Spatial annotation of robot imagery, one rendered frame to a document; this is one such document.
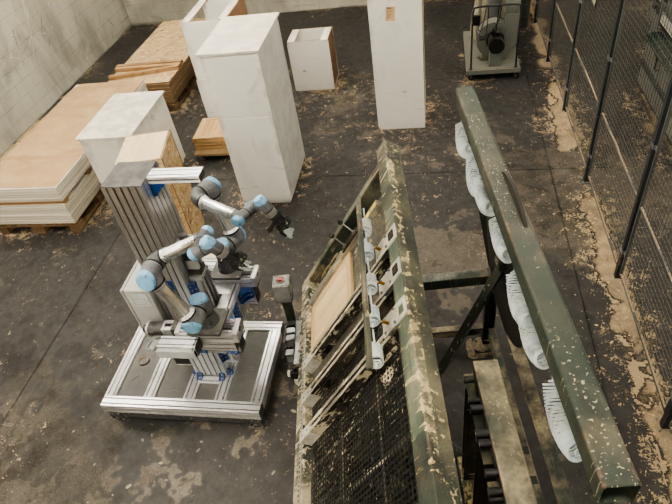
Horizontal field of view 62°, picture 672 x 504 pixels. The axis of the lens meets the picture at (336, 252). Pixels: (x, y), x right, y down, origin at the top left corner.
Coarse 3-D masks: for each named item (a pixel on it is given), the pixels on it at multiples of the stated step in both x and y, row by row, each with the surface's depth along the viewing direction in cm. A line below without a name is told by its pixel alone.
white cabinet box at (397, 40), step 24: (384, 0) 594; (408, 0) 590; (384, 24) 611; (408, 24) 608; (384, 48) 630; (408, 48) 626; (384, 72) 649; (408, 72) 645; (384, 96) 670; (408, 96) 666; (384, 120) 692; (408, 120) 688
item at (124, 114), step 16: (112, 96) 654; (128, 96) 648; (144, 96) 642; (160, 96) 639; (112, 112) 623; (128, 112) 617; (144, 112) 612; (160, 112) 644; (96, 128) 599; (112, 128) 594; (128, 128) 589; (144, 128) 609; (160, 128) 643; (96, 144) 591; (112, 144) 588; (176, 144) 682; (96, 160) 606; (112, 160) 603
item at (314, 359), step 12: (384, 240) 272; (384, 252) 268; (384, 264) 276; (360, 288) 293; (348, 300) 301; (360, 300) 294; (348, 312) 300; (336, 324) 307; (348, 324) 307; (324, 336) 320; (336, 336) 314; (324, 348) 321; (312, 360) 328; (312, 372) 336
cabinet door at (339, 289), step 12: (348, 252) 343; (348, 264) 336; (336, 276) 349; (348, 276) 329; (324, 288) 364; (336, 288) 343; (348, 288) 323; (324, 300) 357; (336, 300) 336; (312, 312) 371; (324, 312) 350; (336, 312) 329; (312, 324) 363; (324, 324) 342; (312, 336) 355; (312, 348) 348
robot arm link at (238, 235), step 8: (200, 184) 362; (208, 184) 363; (216, 184) 366; (208, 192) 362; (216, 192) 367; (216, 200) 370; (224, 224) 380; (232, 224) 383; (224, 232) 385; (232, 232) 383; (240, 232) 388; (232, 240) 384; (240, 240) 388
